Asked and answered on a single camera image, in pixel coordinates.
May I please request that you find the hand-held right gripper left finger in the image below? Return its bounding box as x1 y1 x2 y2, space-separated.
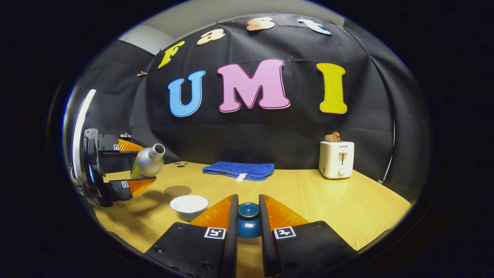
145 194 240 278

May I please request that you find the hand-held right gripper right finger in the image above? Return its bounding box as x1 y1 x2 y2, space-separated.
259 194 357 278

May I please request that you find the teal teacup lid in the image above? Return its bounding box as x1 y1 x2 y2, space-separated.
237 202 262 238

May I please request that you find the silver green label water bottle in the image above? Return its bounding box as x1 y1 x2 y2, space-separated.
130 143 166 179

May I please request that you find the round brown coaster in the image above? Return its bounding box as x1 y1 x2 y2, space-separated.
164 185 192 197

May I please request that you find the ceramic teacup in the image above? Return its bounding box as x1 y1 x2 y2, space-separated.
170 195 209 222

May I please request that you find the blue folded towel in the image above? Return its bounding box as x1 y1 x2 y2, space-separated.
202 161 276 182

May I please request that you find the cream toaster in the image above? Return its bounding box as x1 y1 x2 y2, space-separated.
318 141 355 180

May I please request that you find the black backdrop cloth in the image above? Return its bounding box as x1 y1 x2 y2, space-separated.
68 14 432 203

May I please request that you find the white cable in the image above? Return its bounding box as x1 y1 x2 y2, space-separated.
379 120 396 184

